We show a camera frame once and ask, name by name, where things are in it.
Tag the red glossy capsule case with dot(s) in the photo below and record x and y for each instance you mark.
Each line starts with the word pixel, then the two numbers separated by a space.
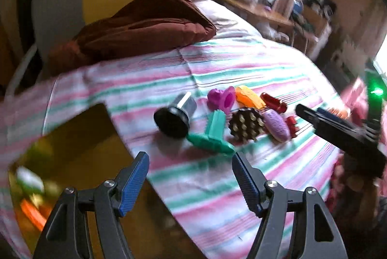
pixel 272 102

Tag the wooden bedside table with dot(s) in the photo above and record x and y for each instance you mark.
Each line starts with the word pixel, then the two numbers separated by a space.
pixel 260 13

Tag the grey headboard panel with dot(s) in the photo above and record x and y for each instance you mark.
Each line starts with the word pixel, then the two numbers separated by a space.
pixel 57 5

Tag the teal plastic T-shaped tool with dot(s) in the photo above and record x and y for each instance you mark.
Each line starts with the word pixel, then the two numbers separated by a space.
pixel 216 123

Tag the white bed rail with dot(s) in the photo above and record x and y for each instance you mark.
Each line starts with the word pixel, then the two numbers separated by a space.
pixel 21 68

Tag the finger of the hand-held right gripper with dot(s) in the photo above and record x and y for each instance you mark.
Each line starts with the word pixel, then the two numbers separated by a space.
pixel 314 121
pixel 332 116

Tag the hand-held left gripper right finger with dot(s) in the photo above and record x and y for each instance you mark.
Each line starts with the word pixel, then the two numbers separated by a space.
pixel 248 186

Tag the yellow plastic clip case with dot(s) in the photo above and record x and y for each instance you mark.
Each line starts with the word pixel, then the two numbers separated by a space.
pixel 249 99

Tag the cardboard box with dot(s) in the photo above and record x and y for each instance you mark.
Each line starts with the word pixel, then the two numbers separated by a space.
pixel 81 141

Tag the purple oval perforated case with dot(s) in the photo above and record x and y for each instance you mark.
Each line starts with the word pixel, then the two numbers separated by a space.
pixel 276 126

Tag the purple plastic funnel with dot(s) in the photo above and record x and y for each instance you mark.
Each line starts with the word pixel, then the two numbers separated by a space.
pixel 220 97

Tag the orange plastic rack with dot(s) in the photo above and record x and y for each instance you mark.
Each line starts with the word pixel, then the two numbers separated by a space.
pixel 338 112

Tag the person's right hand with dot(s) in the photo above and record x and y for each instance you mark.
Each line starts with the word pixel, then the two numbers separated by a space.
pixel 355 183

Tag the brown studded massage ball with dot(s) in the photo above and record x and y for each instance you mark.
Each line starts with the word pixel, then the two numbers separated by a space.
pixel 245 126

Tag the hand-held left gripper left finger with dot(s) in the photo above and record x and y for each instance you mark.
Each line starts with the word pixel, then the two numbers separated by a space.
pixel 133 186

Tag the red plastic comb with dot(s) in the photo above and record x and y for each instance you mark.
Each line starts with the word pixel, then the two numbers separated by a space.
pixel 291 124

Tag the orange plastic piece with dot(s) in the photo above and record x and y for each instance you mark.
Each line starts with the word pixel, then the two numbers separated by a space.
pixel 34 213

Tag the brown duvet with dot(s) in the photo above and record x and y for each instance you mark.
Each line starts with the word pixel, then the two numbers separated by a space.
pixel 145 26

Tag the white and green packet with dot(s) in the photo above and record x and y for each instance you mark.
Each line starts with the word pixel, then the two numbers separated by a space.
pixel 30 182

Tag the black and silver cylinder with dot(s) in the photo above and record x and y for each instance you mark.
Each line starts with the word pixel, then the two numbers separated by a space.
pixel 172 123

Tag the striped bedsheet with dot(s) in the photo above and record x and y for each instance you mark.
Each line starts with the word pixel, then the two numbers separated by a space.
pixel 242 65

